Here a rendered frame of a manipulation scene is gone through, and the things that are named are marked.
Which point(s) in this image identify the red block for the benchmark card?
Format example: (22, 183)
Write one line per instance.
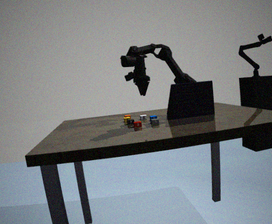
(138, 124)

